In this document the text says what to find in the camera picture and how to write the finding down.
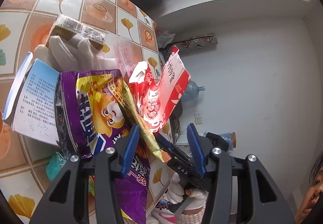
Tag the empty blue water jug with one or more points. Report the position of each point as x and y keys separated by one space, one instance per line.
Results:
x=194 y=91

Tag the rolled patterned mat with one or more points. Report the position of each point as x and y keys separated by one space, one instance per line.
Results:
x=196 y=42

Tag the person's right hand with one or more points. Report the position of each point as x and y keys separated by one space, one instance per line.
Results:
x=176 y=192

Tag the white cloth glove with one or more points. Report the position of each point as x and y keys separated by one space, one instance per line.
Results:
x=63 y=54

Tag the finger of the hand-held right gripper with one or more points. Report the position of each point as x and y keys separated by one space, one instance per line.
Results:
x=178 y=157
x=174 y=145

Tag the black rice cooker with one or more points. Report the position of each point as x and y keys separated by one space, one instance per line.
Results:
x=176 y=113

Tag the teal wrapper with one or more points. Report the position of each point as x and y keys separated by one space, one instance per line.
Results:
x=54 y=164

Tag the purple snack bag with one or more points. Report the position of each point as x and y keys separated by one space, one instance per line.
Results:
x=101 y=118

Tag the red and white snack bag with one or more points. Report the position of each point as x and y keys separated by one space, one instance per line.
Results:
x=174 y=87

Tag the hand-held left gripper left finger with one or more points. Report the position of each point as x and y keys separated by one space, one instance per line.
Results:
x=130 y=150

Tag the white wall socket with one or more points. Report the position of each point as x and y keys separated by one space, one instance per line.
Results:
x=196 y=114

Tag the person's face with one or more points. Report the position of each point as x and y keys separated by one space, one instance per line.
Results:
x=313 y=188

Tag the small gold and white box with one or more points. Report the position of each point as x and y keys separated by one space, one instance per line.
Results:
x=75 y=25

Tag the beige wall plate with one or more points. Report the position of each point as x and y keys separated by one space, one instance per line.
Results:
x=199 y=121

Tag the white water dispenser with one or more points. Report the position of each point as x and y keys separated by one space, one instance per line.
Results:
x=181 y=138

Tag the clear wrapper with pink flowers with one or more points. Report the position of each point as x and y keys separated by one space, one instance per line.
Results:
x=121 y=52

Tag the small bottle with cork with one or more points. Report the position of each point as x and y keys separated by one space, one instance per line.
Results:
x=231 y=139

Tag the white and blue medicine box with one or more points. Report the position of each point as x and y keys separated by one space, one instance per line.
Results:
x=35 y=102

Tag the white plastic bag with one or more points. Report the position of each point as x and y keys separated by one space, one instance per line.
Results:
x=165 y=37

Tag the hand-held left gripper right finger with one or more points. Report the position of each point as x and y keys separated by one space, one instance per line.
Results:
x=196 y=153

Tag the person's light patterned clothing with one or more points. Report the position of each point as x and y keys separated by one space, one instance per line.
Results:
x=191 y=217

